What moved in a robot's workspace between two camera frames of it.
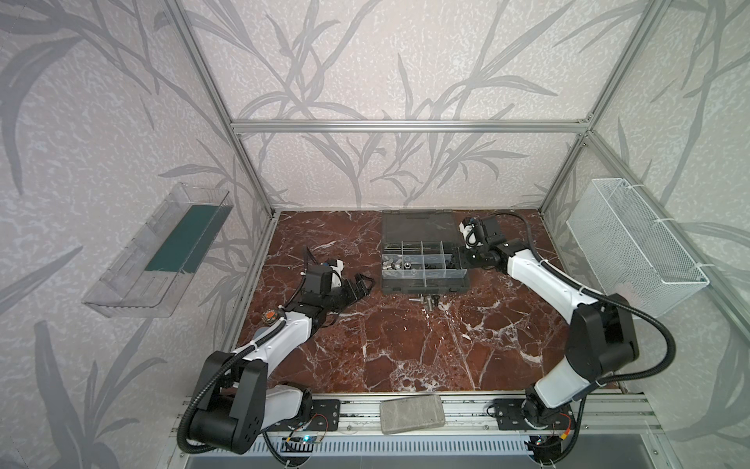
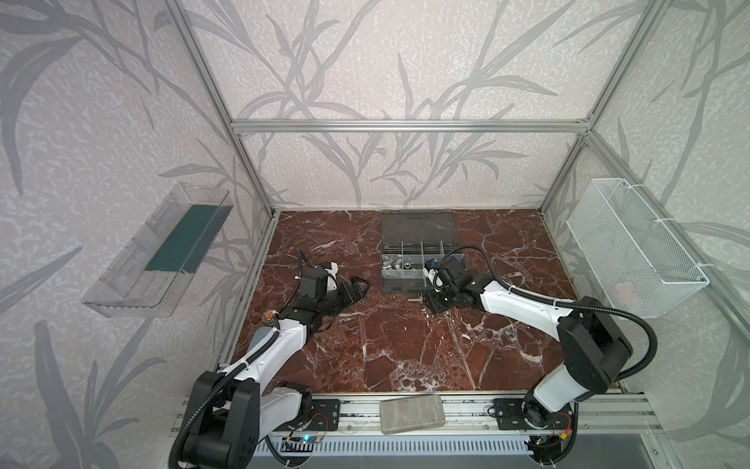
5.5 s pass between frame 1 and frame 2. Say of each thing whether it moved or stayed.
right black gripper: moved
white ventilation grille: stayed
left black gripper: stayed
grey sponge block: stayed
